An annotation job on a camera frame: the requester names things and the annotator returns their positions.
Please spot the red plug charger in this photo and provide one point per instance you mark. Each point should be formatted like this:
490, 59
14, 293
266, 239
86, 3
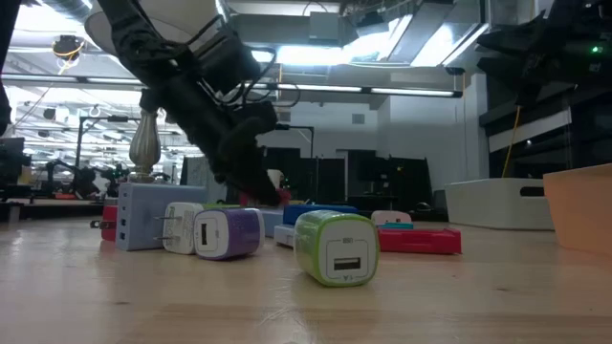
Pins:
110, 229

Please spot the small teal item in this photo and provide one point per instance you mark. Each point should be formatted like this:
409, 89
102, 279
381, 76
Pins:
397, 226

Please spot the white cylindrical object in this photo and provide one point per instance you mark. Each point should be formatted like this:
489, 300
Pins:
276, 178

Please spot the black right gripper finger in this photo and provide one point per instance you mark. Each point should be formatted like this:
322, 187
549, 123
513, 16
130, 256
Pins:
521, 36
523, 76

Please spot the red object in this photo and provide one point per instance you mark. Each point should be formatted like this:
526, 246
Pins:
285, 197

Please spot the silver ventilation duct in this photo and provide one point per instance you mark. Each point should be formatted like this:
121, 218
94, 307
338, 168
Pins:
430, 43

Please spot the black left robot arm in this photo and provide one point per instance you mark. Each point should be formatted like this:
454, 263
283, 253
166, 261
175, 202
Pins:
138, 43

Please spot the grey ceiling box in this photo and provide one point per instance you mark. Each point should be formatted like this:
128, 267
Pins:
324, 26

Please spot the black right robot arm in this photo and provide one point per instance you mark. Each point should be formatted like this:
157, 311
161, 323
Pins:
606, 24

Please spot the orange translucent plastic bin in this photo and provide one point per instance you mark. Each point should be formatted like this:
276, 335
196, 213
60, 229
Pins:
583, 210

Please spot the large light blue charger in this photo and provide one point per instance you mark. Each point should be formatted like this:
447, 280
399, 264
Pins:
143, 215

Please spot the white plastic storage bin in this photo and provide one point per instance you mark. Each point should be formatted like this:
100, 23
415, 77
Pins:
487, 205

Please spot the white shade silver table lamp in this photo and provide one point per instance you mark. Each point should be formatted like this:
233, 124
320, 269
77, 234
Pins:
145, 143

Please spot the black ceiling dome device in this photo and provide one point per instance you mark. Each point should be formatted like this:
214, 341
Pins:
67, 47

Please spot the grey panel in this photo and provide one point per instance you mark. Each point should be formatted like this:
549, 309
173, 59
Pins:
193, 172

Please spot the pink charger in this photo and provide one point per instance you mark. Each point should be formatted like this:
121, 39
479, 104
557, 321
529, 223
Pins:
389, 217

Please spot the black curtain panels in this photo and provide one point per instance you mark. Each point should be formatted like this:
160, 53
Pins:
373, 177

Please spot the purple white USB charger cube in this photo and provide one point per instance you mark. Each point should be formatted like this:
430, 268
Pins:
239, 234

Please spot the green white USB charger cube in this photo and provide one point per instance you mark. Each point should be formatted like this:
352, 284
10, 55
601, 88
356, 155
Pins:
334, 253
184, 229

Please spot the dark background monitor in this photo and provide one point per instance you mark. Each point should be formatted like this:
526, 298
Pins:
10, 162

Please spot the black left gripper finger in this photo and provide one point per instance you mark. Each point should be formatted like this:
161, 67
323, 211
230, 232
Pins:
244, 167

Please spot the long ceiling light bar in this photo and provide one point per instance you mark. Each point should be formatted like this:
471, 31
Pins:
406, 91

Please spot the black background robot arms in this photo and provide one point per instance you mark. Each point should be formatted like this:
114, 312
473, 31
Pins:
86, 181

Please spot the black station frame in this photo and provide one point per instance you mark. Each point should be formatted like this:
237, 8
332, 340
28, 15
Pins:
296, 127

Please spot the black pole frame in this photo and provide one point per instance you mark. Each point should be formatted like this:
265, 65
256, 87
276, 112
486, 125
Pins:
117, 118

